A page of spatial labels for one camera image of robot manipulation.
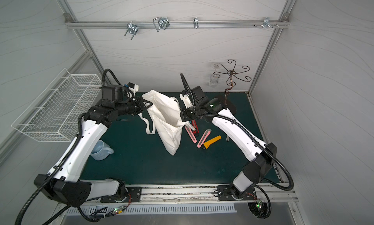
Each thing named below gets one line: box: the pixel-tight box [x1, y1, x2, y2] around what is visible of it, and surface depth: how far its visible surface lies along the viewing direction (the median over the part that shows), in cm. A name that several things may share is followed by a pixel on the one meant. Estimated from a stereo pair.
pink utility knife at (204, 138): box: [196, 129, 212, 149], surface depth 95 cm
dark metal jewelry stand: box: [212, 59, 252, 105], surface depth 91 cm
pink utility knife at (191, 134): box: [184, 125, 198, 144], surface depth 97 cm
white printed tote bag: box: [138, 89, 196, 156], surface depth 75 cm
